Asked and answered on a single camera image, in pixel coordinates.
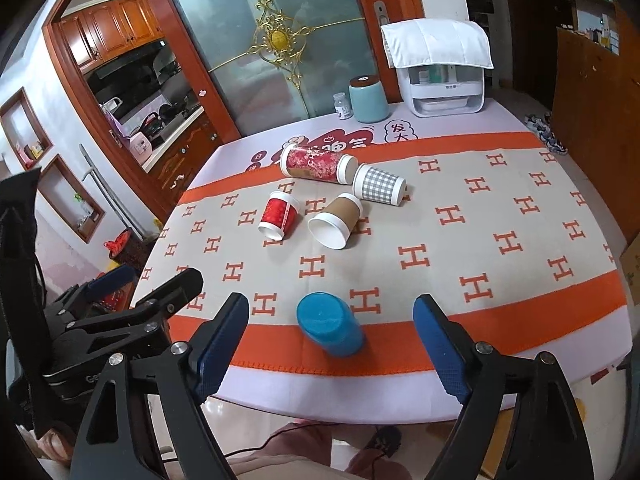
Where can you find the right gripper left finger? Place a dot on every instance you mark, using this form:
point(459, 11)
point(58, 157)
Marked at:
point(116, 438)

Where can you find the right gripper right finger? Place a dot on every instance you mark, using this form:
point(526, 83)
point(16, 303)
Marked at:
point(546, 440)

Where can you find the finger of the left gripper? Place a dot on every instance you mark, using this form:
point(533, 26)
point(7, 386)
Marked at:
point(163, 302)
point(106, 294)

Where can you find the blue plastic cup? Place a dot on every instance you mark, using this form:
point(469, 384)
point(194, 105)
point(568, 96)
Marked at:
point(328, 321)

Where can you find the small red paper cup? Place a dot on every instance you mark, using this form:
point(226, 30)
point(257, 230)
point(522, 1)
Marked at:
point(279, 216)

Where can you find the brown sleeve paper cup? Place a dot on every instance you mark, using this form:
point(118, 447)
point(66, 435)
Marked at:
point(333, 226)

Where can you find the tall red patterned cup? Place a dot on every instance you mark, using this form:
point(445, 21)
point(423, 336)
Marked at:
point(313, 164)

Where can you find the grey checked paper cup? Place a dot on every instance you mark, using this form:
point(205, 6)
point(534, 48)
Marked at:
point(378, 186)

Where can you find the pink rice cooker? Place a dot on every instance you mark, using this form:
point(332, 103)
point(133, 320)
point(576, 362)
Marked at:
point(140, 147)

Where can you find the orange H-pattern blanket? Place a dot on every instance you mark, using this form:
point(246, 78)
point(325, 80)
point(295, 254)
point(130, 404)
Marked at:
point(492, 227)

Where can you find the wooden kitchen cabinet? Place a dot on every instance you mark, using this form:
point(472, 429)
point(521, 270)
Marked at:
point(129, 66)

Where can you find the small white pill bottle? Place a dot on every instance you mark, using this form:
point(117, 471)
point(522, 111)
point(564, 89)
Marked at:
point(342, 106)

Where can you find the frosted glass door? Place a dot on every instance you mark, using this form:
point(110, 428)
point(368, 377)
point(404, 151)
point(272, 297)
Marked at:
point(274, 62)

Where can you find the teal canister with lid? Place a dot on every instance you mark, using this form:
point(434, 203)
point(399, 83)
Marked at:
point(368, 99)

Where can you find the dark wooden side cabinet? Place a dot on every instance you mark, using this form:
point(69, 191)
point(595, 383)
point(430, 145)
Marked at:
point(596, 113)

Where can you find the white countertop appliance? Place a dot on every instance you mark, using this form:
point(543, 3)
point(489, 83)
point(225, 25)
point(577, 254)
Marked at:
point(442, 90)

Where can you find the white cloth cover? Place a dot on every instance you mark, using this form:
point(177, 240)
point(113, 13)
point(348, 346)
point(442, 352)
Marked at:
point(436, 41)

